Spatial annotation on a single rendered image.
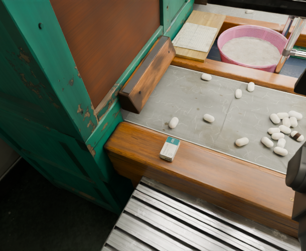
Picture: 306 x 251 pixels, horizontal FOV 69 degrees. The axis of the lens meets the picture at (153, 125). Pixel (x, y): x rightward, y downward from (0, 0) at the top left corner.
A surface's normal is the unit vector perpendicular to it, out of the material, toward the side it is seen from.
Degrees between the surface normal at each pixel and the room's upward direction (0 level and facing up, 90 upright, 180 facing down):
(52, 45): 90
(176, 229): 0
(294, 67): 0
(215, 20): 0
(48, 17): 90
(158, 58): 66
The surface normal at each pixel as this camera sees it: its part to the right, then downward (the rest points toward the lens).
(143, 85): 0.81, 0.04
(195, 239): -0.06, -0.59
